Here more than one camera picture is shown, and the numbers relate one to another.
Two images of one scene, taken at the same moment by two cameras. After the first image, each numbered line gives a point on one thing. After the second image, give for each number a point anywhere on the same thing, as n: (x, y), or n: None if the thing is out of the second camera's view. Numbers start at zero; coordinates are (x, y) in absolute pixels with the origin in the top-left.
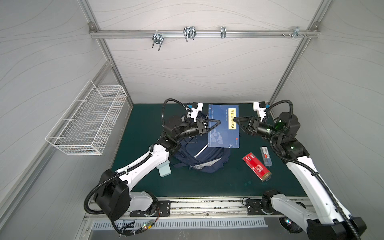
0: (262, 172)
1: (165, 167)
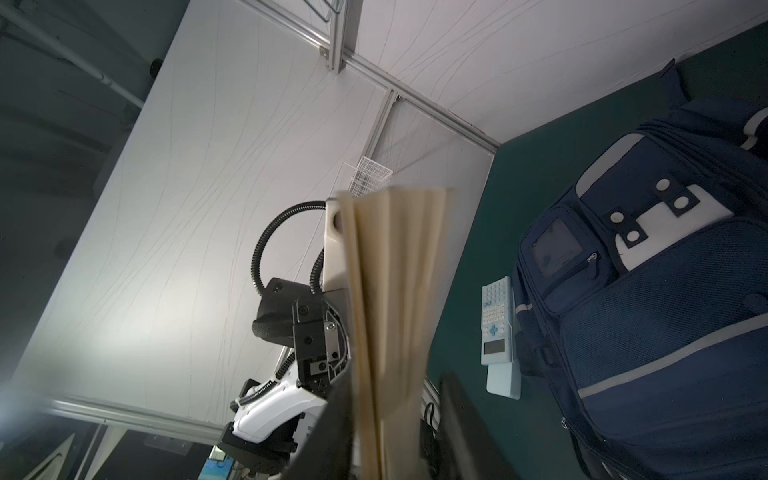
0: None
1: (498, 339)
